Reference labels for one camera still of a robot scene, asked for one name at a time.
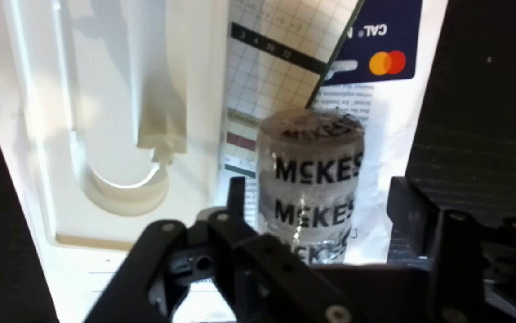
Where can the dark blue credit card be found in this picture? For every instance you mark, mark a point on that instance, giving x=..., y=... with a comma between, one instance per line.
x=383, y=37

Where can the grid calendar sheet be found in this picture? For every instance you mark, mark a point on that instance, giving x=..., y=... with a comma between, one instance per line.
x=268, y=78

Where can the white foam tray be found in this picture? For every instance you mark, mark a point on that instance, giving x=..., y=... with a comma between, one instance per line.
x=118, y=91

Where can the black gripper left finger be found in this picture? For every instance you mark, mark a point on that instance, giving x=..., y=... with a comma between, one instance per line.
x=239, y=281

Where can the round striped McKesson package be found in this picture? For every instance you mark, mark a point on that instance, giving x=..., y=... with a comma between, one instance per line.
x=311, y=181

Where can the paper pile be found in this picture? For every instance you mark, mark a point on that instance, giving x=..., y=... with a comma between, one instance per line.
x=388, y=150

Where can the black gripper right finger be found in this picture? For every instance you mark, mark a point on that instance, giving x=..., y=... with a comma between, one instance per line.
x=483, y=276

